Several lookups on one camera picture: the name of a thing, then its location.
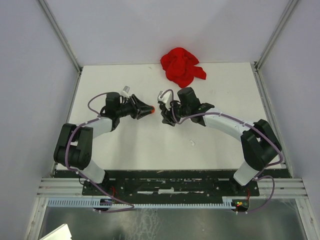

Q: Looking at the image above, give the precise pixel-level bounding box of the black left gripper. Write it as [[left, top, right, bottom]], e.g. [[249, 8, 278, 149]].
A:
[[116, 94, 154, 120]]

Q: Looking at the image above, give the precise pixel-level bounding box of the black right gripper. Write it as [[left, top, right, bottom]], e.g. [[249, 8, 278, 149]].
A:
[[160, 99, 190, 127]]

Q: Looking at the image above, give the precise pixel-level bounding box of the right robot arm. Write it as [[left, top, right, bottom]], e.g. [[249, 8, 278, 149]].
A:
[[157, 87, 283, 196]]

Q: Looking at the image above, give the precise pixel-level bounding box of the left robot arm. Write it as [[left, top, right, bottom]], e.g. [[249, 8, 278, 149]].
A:
[[53, 92, 155, 195]]

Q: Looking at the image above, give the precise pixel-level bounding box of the red crumpled cloth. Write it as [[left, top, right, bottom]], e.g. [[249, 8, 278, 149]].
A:
[[160, 47, 207, 88]]

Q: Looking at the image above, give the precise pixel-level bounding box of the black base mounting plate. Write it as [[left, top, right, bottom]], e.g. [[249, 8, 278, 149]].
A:
[[98, 178, 259, 205]]

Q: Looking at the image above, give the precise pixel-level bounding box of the grey metal plate corner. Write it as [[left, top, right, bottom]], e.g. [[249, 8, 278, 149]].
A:
[[40, 223, 72, 240]]

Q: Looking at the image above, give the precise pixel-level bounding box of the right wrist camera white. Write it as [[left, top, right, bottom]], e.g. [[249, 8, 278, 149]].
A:
[[157, 89, 174, 110]]

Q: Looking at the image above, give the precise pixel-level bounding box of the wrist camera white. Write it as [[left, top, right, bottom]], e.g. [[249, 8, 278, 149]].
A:
[[121, 85, 130, 98], [157, 89, 174, 110]]

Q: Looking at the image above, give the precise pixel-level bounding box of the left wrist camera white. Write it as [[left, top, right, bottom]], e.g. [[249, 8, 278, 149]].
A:
[[121, 85, 130, 98]]

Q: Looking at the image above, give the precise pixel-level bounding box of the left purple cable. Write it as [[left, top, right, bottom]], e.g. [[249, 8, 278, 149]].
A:
[[65, 92, 136, 214]]

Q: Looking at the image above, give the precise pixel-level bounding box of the left aluminium frame post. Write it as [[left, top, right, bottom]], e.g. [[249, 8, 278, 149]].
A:
[[37, 0, 82, 73]]

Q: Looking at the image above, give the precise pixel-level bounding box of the aluminium frame post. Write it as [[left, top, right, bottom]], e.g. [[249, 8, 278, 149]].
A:
[[254, 0, 301, 72], [37, 0, 82, 73]]

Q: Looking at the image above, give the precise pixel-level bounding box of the white slotted cable duct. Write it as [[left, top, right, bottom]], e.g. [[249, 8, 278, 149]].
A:
[[47, 197, 238, 209]]

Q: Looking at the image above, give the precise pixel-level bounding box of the aluminium front rail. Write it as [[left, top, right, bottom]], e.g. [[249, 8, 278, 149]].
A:
[[36, 178, 308, 199]]

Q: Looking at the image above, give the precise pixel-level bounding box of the right aluminium frame post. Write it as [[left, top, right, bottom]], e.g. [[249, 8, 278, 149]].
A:
[[254, 0, 301, 72]]

